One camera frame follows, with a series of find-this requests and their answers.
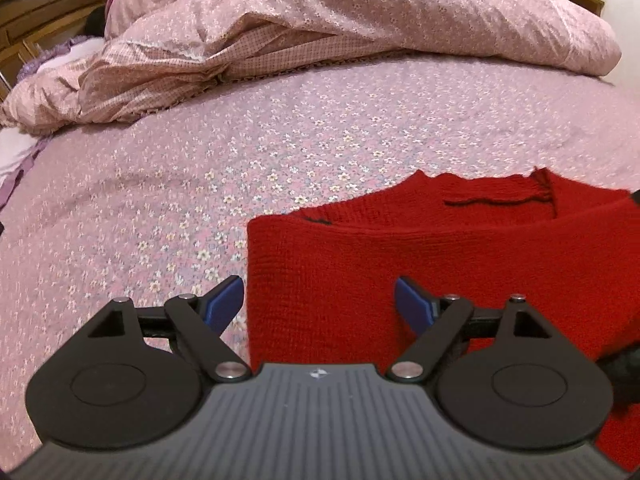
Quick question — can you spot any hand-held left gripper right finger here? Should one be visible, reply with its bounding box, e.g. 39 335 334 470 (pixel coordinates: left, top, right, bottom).
386 276 548 381

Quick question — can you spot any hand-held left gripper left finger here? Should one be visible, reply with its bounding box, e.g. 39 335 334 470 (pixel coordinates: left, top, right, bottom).
85 275 252 383

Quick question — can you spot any red knit cardigan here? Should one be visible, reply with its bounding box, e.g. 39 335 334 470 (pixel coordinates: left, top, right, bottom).
246 167 640 466

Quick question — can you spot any pink floral bed sheet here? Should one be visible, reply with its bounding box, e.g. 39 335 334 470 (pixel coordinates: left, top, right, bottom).
0 52 640 441

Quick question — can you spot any pale lilac pillow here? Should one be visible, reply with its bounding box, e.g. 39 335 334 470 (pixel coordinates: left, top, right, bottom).
0 127 51 211

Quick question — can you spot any pink floral duvet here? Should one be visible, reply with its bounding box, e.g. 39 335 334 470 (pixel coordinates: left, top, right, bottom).
0 0 623 136

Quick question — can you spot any wooden headboard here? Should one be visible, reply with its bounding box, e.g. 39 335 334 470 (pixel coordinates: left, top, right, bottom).
0 0 121 103

